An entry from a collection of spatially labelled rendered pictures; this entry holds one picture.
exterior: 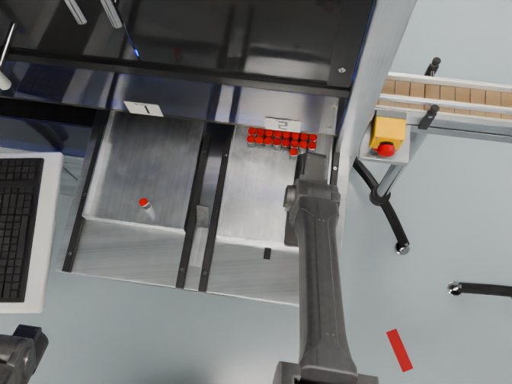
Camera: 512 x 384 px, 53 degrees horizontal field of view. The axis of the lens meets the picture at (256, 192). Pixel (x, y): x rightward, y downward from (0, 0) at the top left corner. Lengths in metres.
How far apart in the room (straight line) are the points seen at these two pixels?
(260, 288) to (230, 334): 0.89
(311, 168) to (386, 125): 0.39
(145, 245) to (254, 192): 0.31
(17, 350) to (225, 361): 1.38
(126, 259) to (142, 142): 0.32
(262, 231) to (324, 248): 0.59
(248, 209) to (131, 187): 0.31
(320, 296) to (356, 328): 1.52
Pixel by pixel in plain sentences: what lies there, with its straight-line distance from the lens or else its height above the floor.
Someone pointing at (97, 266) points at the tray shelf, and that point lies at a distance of 1.34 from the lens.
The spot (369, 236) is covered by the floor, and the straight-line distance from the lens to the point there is 2.22.
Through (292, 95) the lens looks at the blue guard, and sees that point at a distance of 1.10.
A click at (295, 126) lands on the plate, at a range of 1.23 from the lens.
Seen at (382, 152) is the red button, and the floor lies 1.01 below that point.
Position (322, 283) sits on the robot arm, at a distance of 0.66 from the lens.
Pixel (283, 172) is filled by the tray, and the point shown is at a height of 0.88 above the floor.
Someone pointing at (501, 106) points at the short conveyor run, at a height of 0.93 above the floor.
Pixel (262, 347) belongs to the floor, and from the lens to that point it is 2.13.
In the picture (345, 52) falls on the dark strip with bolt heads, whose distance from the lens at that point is 0.96.
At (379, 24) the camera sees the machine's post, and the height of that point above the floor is 1.43.
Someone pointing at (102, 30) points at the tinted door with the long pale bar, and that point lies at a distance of 1.06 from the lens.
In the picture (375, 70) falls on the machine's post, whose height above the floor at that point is 1.29.
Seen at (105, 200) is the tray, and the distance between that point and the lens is 1.38.
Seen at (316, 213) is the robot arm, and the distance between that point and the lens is 0.76.
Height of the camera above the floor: 2.13
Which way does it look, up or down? 72 degrees down
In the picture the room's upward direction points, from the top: 7 degrees counter-clockwise
